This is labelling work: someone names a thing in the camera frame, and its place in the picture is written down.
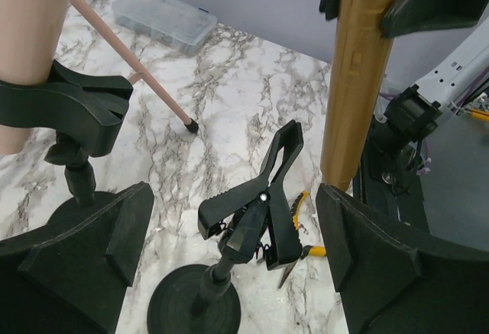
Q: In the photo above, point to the clear plastic parts box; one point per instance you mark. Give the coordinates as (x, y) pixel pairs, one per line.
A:
(178, 25)

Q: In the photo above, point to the gold toy microphone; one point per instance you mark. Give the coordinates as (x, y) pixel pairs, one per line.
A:
(359, 62)

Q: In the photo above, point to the black mic stand front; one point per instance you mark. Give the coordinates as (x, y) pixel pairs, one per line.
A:
(253, 216)

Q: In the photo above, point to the pink toy microphone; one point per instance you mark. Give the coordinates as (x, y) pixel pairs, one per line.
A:
(30, 30)

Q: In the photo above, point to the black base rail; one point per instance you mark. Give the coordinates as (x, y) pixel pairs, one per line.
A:
(390, 183)

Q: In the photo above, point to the pink perforated music stand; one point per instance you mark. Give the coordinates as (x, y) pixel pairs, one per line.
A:
(140, 71)

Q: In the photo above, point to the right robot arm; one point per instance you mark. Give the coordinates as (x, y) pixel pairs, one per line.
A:
(451, 79)

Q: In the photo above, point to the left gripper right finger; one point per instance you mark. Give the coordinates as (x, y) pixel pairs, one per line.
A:
(394, 278)

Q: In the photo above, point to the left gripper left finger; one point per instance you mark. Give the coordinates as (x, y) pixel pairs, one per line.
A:
(71, 275)

